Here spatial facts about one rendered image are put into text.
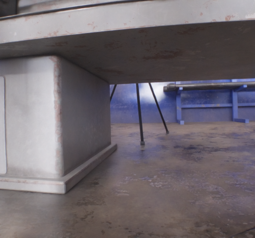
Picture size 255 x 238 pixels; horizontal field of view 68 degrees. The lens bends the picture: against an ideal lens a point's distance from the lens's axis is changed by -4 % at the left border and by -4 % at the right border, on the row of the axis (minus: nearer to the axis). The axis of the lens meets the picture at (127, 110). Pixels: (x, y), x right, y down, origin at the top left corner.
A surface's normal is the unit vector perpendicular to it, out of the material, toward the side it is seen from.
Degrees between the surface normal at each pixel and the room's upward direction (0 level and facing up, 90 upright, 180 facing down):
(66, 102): 90
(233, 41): 180
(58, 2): 90
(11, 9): 90
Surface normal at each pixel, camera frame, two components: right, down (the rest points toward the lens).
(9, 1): 0.99, -0.03
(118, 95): -0.16, 0.00
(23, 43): 0.03, 1.00
